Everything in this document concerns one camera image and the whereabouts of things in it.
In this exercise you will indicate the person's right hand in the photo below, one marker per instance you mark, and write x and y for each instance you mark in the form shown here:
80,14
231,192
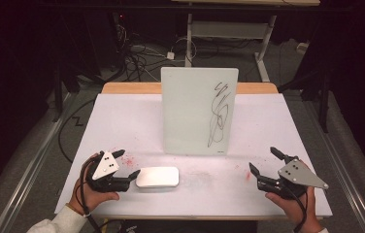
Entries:
287,207

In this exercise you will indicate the white whiteboard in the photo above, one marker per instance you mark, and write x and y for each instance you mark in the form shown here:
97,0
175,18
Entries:
190,110

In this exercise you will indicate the white table mat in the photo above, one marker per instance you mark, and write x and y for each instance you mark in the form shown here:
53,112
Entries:
132,126

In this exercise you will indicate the person's left hand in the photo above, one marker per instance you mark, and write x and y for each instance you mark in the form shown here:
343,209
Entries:
91,198

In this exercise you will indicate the white board eraser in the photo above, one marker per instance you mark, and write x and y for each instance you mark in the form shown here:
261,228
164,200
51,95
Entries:
157,177

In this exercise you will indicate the white metal desk frame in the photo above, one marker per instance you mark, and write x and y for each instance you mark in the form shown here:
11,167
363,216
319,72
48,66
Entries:
225,29

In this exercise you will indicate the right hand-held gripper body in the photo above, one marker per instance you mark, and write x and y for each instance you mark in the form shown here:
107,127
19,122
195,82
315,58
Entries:
295,176

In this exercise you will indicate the black stand leg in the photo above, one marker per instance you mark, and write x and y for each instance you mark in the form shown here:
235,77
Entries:
57,97

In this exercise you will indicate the white power adapter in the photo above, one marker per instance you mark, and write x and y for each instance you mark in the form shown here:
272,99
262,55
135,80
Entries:
170,55

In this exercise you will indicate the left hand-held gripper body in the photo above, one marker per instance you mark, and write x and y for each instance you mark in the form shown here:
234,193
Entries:
104,166

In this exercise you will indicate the aluminium floor rail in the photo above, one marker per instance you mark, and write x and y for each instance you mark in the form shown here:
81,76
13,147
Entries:
28,168
342,168

